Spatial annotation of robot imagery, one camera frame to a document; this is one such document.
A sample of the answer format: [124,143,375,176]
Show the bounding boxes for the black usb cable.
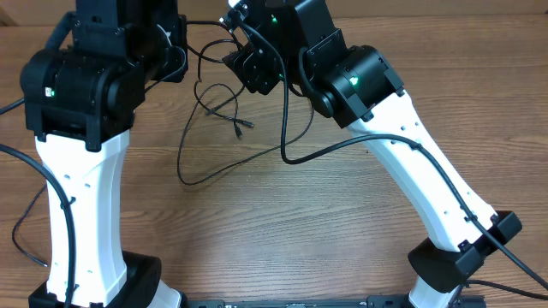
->
[176,83,316,187]
[11,183,49,269]
[186,20,256,129]

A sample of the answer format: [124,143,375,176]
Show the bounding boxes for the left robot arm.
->
[20,0,188,307]

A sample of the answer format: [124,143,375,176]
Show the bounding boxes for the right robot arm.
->
[223,1,521,307]

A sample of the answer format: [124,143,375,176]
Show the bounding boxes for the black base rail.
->
[183,293,487,308]

